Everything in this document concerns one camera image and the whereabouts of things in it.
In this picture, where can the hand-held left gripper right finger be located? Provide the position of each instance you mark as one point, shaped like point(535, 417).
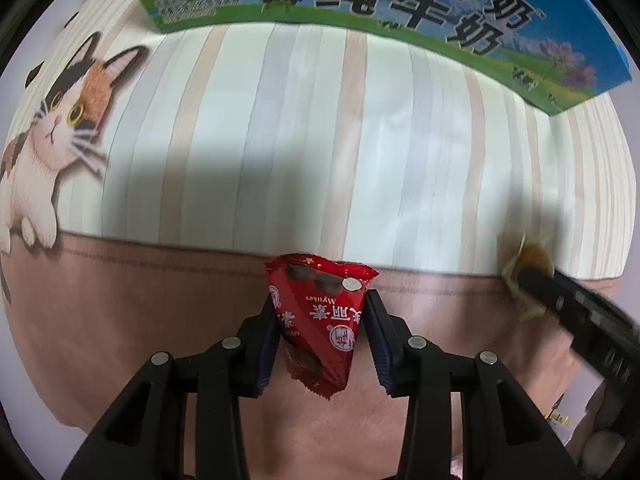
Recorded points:
point(385, 365)

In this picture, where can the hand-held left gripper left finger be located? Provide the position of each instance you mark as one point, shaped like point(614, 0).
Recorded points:
point(267, 355)

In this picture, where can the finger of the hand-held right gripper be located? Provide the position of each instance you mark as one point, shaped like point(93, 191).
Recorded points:
point(585, 320)

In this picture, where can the red triangular snack packet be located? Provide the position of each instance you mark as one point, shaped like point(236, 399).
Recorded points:
point(320, 320)

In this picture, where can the small clear brown snack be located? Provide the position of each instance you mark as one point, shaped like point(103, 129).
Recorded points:
point(532, 257)

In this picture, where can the blue green printed cardboard box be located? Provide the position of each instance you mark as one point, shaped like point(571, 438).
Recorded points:
point(400, 10)

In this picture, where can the person's right hand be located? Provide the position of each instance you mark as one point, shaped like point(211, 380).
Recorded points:
point(600, 440)

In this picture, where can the cat printed striped blanket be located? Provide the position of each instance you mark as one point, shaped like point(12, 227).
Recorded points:
point(300, 135)

